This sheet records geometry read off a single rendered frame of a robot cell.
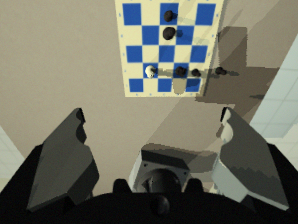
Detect white chess piece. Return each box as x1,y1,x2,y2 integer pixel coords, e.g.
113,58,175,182
146,65,156,79

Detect blue and cream chessboard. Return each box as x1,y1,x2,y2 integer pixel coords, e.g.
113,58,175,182
115,0,224,97

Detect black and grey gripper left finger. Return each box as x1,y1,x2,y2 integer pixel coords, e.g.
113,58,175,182
0,108,99,224

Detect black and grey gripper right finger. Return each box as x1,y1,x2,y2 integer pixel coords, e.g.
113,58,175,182
211,107,298,224

